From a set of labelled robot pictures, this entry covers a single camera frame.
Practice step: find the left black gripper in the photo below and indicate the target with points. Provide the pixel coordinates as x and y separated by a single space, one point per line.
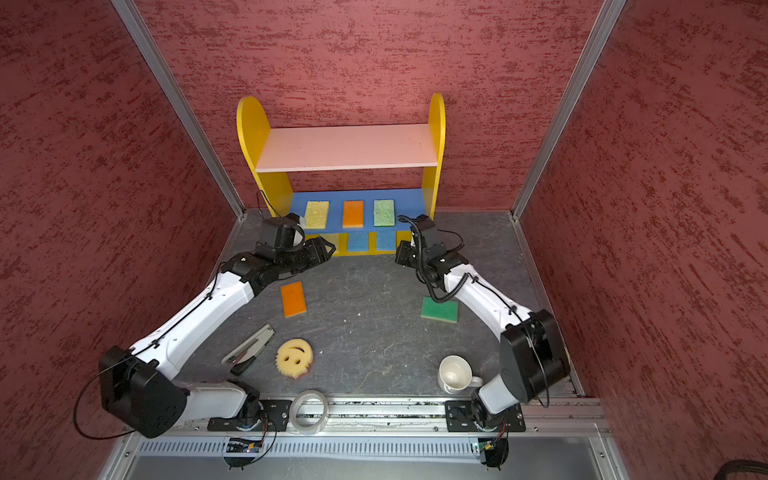
318 251

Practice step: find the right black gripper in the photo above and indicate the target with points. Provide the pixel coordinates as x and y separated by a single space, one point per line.
403 252

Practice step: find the orange sponge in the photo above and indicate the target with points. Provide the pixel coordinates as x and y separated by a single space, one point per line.
293 299
353 214

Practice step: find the light green sponge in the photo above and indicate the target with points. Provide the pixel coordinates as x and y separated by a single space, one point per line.
384 213

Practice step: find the green scrub sponge dark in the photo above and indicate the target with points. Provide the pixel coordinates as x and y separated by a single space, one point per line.
445 312

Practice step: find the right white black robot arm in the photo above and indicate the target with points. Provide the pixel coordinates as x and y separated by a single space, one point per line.
532 354

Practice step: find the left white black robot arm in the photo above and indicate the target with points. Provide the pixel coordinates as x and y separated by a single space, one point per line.
138 385

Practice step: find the yellow shelf unit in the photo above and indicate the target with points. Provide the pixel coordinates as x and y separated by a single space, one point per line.
281 199

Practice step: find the pink upper shelf board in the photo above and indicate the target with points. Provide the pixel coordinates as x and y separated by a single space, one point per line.
351 148

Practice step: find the yellow smiley face sponge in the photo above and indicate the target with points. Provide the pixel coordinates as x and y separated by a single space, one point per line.
294 358

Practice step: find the white ceramic mug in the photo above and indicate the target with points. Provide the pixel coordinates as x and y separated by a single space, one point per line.
455 375

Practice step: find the grey stapler on table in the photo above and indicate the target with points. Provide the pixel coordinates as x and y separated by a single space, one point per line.
244 355

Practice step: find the clear tape roll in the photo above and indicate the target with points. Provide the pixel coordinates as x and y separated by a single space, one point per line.
309 412

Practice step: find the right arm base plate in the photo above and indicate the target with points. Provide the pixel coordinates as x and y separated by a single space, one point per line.
468 416

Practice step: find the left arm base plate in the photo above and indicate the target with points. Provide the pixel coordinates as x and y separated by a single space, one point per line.
274 414

